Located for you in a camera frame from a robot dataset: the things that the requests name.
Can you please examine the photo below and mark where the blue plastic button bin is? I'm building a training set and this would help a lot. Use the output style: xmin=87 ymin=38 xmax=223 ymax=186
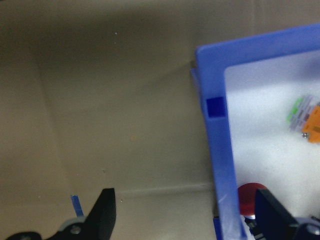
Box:
xmin=190 ymin=22 xmax=320 ymax=240

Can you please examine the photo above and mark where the white foam bin liner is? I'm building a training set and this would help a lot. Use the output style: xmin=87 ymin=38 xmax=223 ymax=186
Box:
xmin=223 ymin=49 xmax=320 ymax=240

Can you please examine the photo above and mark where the green push button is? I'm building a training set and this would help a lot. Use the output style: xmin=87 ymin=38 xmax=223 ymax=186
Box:
xmin=285 ymin=95 xmax=315 ymax=132

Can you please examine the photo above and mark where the red button white block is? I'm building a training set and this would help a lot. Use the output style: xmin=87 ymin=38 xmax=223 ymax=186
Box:
xmin=236 ymin=183 xmax=269 ymax=240

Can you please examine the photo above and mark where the orange block push button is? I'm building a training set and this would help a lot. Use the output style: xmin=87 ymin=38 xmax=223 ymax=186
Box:
xmin=301 ymin=104 xmax=320 ymax=145

